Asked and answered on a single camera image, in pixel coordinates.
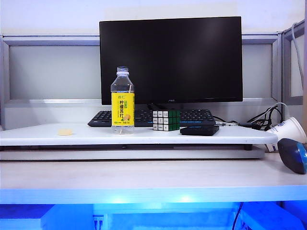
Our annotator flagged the thin wooden stick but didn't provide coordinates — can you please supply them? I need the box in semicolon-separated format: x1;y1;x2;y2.
120;83;133;134

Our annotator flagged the clear bottle with yellow label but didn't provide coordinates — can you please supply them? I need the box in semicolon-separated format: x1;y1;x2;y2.
110;66;136;135

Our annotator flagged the black rubik's cube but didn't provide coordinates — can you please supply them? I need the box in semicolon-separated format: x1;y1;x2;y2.
153;109;181;132

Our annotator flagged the flat black box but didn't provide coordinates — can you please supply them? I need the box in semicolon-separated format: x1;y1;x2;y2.
179;125;220;136

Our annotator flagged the black computer keyboard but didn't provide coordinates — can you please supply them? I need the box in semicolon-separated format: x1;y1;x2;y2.
87;109;217;128

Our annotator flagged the black computer monitor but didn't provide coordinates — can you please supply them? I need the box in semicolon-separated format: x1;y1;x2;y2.
99;16;244;109

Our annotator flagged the silver and black pen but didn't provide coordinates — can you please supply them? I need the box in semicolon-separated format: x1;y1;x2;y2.
214;121;241;127

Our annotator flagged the white monitor riser shelf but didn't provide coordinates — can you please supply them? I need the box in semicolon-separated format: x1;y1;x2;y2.
0;122;285;161

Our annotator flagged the small white paper cup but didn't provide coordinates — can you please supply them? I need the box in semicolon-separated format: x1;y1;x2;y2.
265;143;280;153

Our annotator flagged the white paper cup, blue logo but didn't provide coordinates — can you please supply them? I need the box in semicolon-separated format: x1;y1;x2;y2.
266;116;307;144

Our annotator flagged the grey and blue computer mouse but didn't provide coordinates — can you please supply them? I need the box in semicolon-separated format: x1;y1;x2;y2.
277;138;307;175

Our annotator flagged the black cable bundle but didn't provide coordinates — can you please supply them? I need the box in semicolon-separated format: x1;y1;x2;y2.
247;105;283;131

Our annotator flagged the grey cubicle partition frame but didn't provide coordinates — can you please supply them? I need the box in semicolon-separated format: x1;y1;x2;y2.
0;30;307;131

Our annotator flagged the dark cable under desk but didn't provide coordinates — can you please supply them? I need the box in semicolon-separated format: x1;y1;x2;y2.
233;202;244;230

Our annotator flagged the white hanging cable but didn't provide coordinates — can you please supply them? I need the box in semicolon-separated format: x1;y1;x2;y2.
291;22;307;83

